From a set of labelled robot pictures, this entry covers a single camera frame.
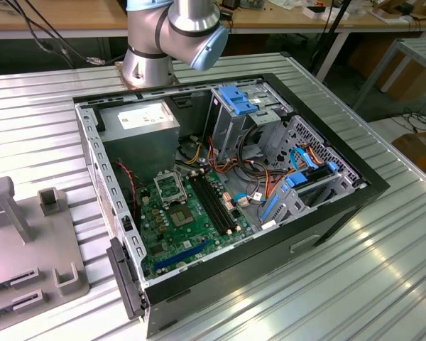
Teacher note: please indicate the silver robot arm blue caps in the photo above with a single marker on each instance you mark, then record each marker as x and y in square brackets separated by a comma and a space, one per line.
[184, 21]

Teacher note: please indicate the CPU socket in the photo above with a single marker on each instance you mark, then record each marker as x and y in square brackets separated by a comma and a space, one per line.
[181, 217]

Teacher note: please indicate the black RAM slot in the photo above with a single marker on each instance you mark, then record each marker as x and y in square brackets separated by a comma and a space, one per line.
[213, 206]
[221, 202]

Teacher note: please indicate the grey metal drive bay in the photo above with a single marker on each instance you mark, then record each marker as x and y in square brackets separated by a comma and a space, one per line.
[270, 135]

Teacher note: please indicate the blue drive bay latch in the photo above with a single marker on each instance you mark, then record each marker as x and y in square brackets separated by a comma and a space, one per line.
[234, 99]

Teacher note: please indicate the grey power supply box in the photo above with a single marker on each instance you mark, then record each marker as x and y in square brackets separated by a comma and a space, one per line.
[135, 156]

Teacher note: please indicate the grey metal disk bay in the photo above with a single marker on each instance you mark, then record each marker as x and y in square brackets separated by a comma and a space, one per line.
[282, 213]

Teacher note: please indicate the green motherboard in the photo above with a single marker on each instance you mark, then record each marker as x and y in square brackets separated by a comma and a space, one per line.
[170, 241]

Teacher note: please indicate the hard disk in blue carrier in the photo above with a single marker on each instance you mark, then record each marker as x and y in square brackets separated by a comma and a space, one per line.
[296, 179]

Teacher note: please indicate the blue expansion slot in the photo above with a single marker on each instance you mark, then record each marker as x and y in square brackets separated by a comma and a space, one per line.
[181, 255]

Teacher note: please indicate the black case fan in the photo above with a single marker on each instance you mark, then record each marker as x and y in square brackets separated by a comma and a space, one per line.
[125, 193]

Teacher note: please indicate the black open PC case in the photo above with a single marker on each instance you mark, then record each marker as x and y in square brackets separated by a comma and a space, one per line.
[234, 291]

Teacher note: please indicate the black plastic case bezel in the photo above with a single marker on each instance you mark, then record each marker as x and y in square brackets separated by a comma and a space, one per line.
[124, 280]

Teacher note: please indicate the white box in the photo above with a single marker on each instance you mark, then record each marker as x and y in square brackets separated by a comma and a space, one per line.
[326, 15]

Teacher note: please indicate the tall brown cardboard box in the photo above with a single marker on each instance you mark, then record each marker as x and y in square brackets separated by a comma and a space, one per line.
[372, 57]

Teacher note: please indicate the black tripod leg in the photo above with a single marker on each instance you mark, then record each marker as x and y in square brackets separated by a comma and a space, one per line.
[339, 15]

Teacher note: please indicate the flat cardboard box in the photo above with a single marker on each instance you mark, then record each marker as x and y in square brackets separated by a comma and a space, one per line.
[422, 149]

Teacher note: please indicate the grey parts rack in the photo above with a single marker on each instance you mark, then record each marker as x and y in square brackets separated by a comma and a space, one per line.
[7, 248]

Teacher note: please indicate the wooden desk white frame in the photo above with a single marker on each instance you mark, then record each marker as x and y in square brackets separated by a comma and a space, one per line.
[103, 14]

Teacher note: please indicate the grey metal shelf frame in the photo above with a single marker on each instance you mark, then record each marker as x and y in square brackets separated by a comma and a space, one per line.
[419, 46]

